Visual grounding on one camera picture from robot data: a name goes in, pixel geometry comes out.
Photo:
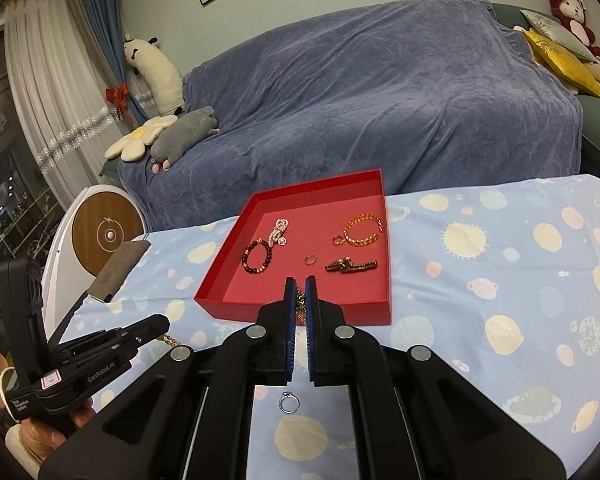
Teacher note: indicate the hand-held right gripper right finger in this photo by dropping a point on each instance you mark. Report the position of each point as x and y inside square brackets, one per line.
[311, 320]

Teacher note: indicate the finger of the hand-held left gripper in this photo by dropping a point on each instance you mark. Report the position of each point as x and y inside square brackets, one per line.
[80, 338]
[140, 332]

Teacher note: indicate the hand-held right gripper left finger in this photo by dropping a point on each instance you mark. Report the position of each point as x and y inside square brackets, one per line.
[290, 320]

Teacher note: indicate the gold wrist watch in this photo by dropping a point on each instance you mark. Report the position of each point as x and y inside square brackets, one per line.
[350, 266]

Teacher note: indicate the red cardboard box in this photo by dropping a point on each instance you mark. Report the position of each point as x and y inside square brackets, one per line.
[310, 230]

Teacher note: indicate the person's left hand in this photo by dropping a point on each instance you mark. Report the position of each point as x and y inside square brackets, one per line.
[83, 412]

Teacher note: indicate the brown flat case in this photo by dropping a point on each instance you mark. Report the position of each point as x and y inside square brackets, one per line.
[117, 272]

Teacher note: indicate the round white wooden device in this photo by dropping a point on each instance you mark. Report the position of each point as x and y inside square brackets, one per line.
[105, 220]

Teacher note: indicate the crystal bead curtain tieback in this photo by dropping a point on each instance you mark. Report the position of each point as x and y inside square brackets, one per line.
[75, 135]

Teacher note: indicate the flower shaped cushion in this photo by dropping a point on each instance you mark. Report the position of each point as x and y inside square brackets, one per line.
[135, 142]

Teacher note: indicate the grey plush toy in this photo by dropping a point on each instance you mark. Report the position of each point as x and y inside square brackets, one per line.
[180, 135]

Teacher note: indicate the blue covered sofa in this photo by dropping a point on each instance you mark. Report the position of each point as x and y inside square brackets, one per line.
[355, 110]

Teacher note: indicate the red bow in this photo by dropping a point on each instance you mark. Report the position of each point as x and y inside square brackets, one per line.
[117, 96]

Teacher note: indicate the white sheer curtain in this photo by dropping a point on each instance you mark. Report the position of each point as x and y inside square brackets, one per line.
[45, 70]

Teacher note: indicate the white long plush toy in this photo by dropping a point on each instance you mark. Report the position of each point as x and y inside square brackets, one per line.
[155, 70]

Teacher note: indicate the blue curtain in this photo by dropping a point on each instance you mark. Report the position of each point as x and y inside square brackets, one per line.
[105, 35]

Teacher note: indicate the yellow cushion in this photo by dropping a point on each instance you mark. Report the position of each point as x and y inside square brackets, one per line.
[565, 60]

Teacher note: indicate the grey green cushion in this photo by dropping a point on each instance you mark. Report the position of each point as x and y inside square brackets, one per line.
[555, 30]

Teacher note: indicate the red monkey plush toy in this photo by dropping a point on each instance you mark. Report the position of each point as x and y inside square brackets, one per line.
[572, 10]

